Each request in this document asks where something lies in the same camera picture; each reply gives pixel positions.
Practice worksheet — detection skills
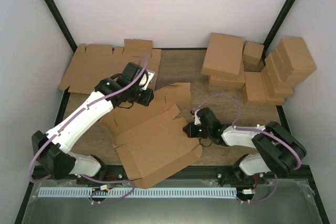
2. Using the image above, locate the flat cardboard sheet stack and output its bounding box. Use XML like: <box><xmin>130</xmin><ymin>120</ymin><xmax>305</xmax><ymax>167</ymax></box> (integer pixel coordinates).
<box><xmin>59</xmin><ymin>39</ymin><xmax>162</xmax><ymax>94</ymax></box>

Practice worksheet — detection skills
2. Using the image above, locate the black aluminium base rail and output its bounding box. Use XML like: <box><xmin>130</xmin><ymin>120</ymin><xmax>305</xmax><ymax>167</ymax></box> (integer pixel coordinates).
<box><xmin>34</xmin><ymin>165</ymin><xmax>276</xmax><ymax>183</ymax></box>

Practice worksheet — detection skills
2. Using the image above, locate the black frame post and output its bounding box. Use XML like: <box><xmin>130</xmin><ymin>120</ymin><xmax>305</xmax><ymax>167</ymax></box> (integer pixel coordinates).
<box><xmin>263</xmin><ymin>0</ymin><xmax>296</xmax><ymax>53</ymax></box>
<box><xmin>44</xmin><ymin>0</ymin><xmax>77</xmax><ymax>52</ymax></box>

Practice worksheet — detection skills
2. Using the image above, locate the large folded cardboard box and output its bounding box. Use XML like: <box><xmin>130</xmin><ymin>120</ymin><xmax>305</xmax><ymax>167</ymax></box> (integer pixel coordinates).
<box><xmin>201</xmin><ymin>33</ymin><xmax>244</xmax><ymax>79</ymax></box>

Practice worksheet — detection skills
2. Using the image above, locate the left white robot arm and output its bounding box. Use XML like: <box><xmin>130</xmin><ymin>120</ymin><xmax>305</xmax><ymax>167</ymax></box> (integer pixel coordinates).
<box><xmin>29</xmin><ymin>62</ymin><xmax>155</xmax><ymax>184</ymax></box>

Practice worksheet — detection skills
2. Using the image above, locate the right black frame post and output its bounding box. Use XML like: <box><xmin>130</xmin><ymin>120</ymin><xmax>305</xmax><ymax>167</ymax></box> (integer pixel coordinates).
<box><xmin>263</xmin><ymin>0</ymin><xmax>296</xmax><ymax>53</ymax></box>

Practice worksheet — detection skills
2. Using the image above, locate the light blue slotted cable duct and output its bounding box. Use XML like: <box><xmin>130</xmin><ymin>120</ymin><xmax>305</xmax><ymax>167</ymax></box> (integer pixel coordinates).
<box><xmin>37</xmin><ymin>187</ymin><xmax>237</xmax><ymax>199</ymax></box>

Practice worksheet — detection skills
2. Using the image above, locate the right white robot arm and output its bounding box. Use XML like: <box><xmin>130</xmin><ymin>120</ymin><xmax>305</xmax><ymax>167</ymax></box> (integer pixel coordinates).
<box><xmin>183</xmin><ymin>108</ymin><xmax>307</xmax><ymax>184</ymax></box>

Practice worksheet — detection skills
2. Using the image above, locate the leaning folded cardboard box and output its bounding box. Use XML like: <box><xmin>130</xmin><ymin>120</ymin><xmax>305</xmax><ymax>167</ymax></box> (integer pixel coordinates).
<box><xmin>261</xmin><ymin>51</ymin><xmax>293</xmax><ymax>99</ymax></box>

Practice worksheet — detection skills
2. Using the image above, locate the left black frame post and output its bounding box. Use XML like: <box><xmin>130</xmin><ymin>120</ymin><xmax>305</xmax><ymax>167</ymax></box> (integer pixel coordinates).
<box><xmin>44</xmin><ymin>0</ymin><xmax>77</xmax><ymax>52</ymax></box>

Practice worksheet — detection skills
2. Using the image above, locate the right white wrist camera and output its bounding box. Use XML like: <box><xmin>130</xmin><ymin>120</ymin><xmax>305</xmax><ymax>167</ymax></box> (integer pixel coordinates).
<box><xmin>191</xmin><ymin>109</ymin><xmax>201</xmax><ymax>125</ymax></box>

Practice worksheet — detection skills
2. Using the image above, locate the tall folded cardboard box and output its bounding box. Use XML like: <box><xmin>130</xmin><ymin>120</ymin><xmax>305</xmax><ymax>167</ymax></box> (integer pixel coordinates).
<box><xmin>276</xmin><ymin>37</ymin><xmax>316</xmax><ymax>87</ymax></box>

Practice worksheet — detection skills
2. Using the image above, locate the low cardboard box stack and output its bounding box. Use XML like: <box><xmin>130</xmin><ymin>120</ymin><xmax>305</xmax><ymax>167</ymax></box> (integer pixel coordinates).
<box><xmin>266</xmin><ymin>97</ymin><xmax>285</xmax><ymax>106</ymax></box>

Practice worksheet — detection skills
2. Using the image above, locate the brown cardboard box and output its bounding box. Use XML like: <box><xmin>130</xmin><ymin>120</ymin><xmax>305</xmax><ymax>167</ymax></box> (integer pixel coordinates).
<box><xmin>100</xmin><ymin>83</ymin><xmax>202</xmax><ymax>189</ymax></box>

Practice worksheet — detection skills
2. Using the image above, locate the small folded cardboard box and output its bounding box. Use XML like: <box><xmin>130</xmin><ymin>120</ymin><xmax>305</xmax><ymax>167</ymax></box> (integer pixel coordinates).
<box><xmin>243</xmin><ymin>41</ymin><xmax>264</xmax><ymax>66</ymax></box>

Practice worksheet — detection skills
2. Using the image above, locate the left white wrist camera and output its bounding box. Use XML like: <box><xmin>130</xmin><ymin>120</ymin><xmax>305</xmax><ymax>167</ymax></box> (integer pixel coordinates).
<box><xmin>139</xmin><ymin>70</ymin><xmax>155</xmax><ymax>90</ymax></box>

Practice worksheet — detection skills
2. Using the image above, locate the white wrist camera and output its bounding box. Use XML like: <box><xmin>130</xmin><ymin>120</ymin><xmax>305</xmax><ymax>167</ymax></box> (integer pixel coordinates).
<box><xmin>139</xmin><ymin>70</ymin><xmax>155</xmax><ymax>90</ymax></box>
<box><xmin>191</xmin><ymin>109</ymin><xmax>201</xmax><ymax>125</ymax></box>

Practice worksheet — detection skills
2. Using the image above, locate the middle folded cardboard box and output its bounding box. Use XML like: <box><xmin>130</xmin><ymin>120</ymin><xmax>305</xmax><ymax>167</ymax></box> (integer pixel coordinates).
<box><xmin>242</xmin><ymin>72</ymin><xmax>266</xmax><ymax>105</ymax></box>

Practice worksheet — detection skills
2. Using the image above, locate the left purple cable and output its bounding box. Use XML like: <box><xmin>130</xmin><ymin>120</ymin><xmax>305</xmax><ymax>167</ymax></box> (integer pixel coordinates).
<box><xmin>28</xmin><ymin>54</ymin><xmax>149</xmax><ymax>184</ymax></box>

